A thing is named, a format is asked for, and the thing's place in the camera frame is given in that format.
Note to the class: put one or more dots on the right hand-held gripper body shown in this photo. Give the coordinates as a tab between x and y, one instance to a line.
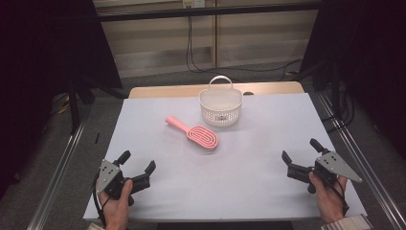
335	166

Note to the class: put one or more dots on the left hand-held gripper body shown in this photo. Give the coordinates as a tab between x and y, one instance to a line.
111	182

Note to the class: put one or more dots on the pink hairbrush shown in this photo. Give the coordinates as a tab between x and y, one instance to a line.
201	135

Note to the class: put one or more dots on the white plastic basket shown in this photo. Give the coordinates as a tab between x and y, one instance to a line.
221	107

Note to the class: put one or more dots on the person's left hand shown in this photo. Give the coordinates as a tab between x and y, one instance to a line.
116	211

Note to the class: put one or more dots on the person's right hand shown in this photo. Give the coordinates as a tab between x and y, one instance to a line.
330	201

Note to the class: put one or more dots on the white table sheet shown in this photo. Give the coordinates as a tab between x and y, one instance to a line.
249	179

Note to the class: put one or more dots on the black metal stand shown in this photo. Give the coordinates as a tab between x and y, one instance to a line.
74	108

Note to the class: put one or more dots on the wooden table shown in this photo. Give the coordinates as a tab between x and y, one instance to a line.
166	91

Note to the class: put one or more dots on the aluminium rail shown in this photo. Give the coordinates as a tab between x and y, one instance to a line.
367	166
60	159

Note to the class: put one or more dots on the white wall outlet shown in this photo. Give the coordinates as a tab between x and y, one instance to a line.
193	3

